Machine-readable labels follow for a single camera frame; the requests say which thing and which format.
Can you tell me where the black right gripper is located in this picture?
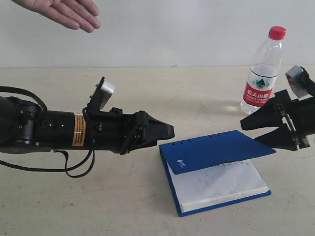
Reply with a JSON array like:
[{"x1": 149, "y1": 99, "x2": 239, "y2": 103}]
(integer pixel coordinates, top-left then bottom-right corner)
[{"x1": 240, "y1": 90, "x2": 311, "y2": 151}]

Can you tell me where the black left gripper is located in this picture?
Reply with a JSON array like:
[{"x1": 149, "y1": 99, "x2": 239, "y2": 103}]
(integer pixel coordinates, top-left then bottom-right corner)
[{"x1": 83, "y1": 107, "x2": 175, "y2": 155}]

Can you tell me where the clear water bottle red label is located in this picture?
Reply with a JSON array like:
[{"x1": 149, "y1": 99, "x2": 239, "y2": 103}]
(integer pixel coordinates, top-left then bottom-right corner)
[{"x1": 240, "y1": 26, "x2": 286, "y2": 115}]

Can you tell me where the blue ring binder notebook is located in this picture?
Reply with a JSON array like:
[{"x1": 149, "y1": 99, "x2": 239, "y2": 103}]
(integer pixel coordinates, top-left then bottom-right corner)
[{"x1": 159, "y1": 130, "x2": 276, "y2": 216}]

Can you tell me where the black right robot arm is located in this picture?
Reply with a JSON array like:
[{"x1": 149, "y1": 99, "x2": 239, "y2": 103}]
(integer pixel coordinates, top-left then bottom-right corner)
[{"x1": 240, "y1": 90, "x2": 315, "y2": 151}]

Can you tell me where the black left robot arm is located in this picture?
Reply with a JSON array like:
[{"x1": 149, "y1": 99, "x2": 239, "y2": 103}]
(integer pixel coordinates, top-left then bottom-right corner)
[{"x1": 0, "y1": 97, "x2": 175, "y2": 155}]

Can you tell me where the person's open hand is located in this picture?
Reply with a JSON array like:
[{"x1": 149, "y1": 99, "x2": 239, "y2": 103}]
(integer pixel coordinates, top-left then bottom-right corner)
[{"x1": 13, "y1": 0, "x2": 101, "y2": 33}]

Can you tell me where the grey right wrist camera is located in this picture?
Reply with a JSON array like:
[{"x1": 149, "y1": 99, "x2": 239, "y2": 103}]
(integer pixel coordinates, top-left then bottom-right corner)
[{"x1": 285, "y1": 65, "x2": 309, "y2": 98}]

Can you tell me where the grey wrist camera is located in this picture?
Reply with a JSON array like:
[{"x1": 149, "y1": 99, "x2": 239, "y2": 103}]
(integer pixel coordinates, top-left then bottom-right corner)
[
  {"x1": 89, "y1": 77, "x2": 115, "y2": 111},
  {"x1": 285, "y1": 65, "x2": 309, "y2": 98}
]

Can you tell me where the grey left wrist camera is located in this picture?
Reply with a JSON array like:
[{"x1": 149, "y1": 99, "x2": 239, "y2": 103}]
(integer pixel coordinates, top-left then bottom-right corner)
[{"x1": 89, "y1": 77, "x2": 115, "y2": 111}]

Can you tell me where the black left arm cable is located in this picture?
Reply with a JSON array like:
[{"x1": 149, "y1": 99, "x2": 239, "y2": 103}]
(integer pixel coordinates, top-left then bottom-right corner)
[{"x1": 0, "y1": 86, "x2": 95, "y2": 178}]

